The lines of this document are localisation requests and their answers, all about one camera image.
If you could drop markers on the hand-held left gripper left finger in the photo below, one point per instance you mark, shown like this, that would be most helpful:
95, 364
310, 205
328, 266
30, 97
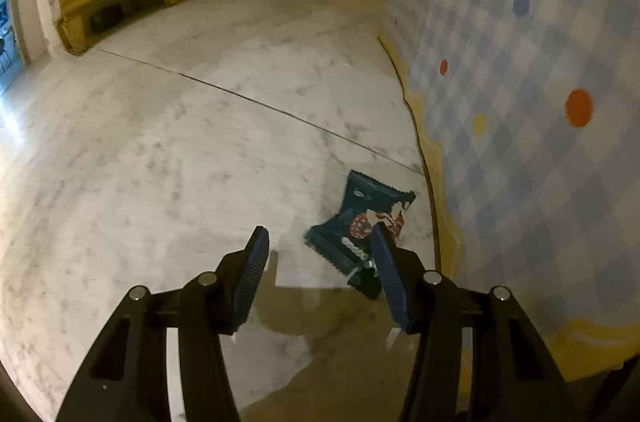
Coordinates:
247, 282

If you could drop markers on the dark teal snack packet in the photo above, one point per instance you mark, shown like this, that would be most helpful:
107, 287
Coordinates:
361, 202

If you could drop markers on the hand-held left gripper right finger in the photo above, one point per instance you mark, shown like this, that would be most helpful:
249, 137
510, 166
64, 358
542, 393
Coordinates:
392, 282

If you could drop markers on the blue checked tablecloth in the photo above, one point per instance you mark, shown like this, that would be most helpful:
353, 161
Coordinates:
500, 52

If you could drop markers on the small white paper scrap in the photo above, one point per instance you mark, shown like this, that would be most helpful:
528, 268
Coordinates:
392, 338

